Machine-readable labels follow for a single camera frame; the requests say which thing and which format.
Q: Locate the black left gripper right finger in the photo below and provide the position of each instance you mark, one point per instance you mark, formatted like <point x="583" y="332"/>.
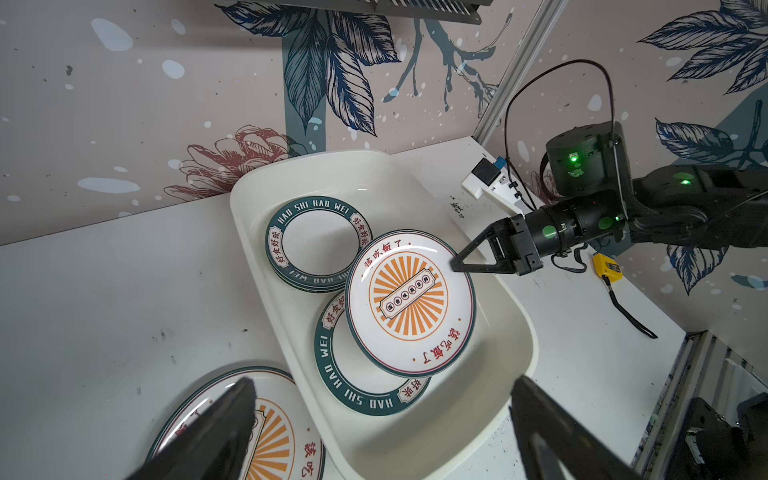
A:
<point x="553" y="445"/>

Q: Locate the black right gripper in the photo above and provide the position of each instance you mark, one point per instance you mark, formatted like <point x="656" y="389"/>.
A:
<point x="556" y="230"/>

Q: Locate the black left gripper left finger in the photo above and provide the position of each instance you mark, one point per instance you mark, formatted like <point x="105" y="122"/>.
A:
<point x="214" y="446"/>

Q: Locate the orange sunburst plate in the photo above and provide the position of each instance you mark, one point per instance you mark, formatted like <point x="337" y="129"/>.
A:
<point x="284" y="443"/>
<point x="408" y="311"/>

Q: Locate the green hao shi plate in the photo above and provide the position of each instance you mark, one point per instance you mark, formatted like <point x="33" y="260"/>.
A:
<point x="350" y="376"/>
<point x="311" y="242"/>

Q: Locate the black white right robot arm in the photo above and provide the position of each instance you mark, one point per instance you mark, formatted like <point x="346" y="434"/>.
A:
<point x="706" y="207"/>

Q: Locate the yellow tape measure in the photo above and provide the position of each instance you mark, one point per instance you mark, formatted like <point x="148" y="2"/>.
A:
<point x="609" y="272"/>

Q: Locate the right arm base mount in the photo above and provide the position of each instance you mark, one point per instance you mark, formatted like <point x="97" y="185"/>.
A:
<point x="708" y="447"/>

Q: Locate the aluminium rail base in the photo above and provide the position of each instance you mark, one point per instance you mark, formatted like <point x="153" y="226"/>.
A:
<point x="705" y="367"/>

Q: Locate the black wire wall basket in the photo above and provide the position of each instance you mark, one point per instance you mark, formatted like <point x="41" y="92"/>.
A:
<point x="456" y="11"/>

